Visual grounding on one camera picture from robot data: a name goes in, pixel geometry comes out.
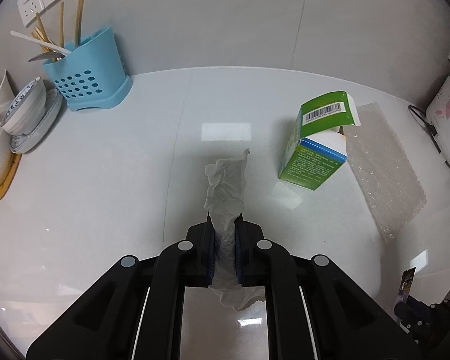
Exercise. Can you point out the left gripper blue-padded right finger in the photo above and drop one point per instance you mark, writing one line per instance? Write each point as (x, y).
(239, 247)

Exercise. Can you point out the purple snack stick wrapper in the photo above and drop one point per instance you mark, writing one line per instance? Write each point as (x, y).
(405, 286)

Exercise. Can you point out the white cup with sticks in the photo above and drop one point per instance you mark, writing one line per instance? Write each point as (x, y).
(6, 94)

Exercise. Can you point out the green white carton box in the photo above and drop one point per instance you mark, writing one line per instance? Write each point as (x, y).
(316, 148)

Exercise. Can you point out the blue utensil holder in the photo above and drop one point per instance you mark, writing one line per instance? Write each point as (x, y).
(92, 75)

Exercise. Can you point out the white wall switch plate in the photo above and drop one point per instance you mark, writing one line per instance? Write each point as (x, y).
(28, 9)

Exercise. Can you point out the blue patterned ceramic bowl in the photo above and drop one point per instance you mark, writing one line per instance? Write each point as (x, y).
(26, 109)

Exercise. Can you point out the wooden chopsticks bundle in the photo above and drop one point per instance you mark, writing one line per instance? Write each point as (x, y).
(39, 33)

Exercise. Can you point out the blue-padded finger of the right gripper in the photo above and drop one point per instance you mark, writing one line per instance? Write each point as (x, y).
(408, 312)

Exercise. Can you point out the bubble wrap sheet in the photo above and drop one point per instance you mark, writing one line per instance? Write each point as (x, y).
(388, 182)

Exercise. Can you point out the white plastic spoon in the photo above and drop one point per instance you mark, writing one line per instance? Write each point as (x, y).
(51, 46)

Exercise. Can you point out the wooden cutting board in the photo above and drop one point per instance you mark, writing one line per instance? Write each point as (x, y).
(10, 174)

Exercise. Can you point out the white tissue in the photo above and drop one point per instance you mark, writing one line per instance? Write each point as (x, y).
(225, 202)

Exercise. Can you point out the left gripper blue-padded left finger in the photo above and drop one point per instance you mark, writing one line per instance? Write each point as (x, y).
(212, 248)

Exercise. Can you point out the grey ceramic plate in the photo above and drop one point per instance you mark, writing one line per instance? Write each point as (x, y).
(25, 143)

